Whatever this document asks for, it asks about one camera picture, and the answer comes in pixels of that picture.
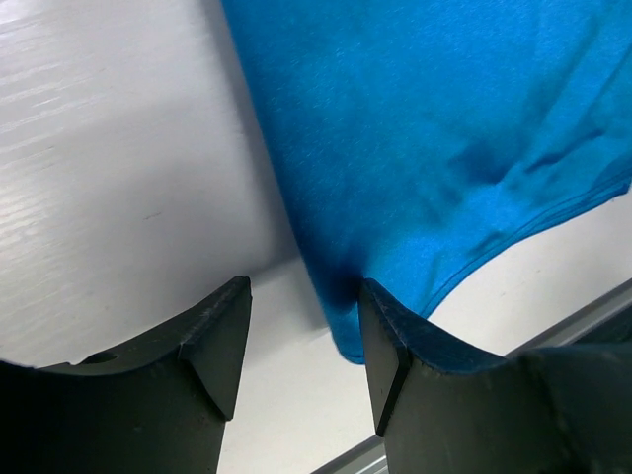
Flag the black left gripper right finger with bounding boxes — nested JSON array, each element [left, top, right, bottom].
[[357, 276, 632, 474]]

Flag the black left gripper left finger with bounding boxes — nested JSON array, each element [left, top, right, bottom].
[[1, 276, 252, 473]]

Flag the blue satin napkin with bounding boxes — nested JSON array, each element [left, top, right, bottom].
[[223, 1, 631, 364]]

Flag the aluminium frame rail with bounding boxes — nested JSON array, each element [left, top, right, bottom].
[[310, 278, 632, 474]]

